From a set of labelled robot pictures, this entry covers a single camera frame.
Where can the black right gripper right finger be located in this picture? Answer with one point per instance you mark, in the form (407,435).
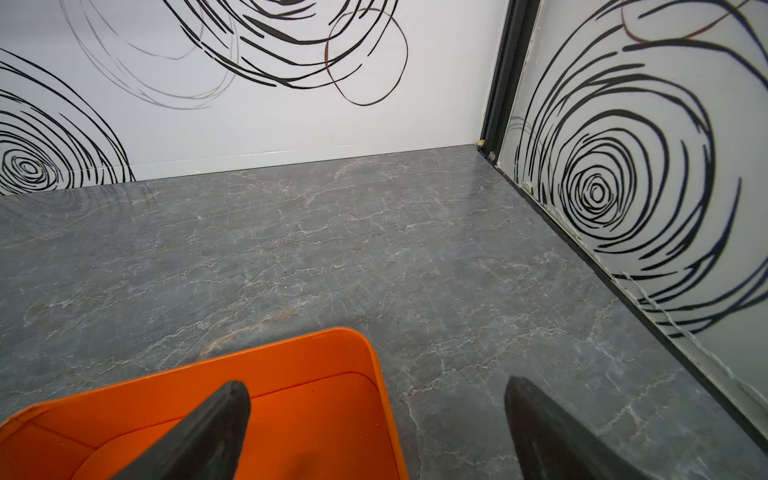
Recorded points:
(551,444)

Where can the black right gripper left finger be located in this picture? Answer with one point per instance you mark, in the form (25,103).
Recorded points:
(206,444)

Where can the orange plastic tray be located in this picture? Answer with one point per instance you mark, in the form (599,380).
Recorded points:
(319,410)

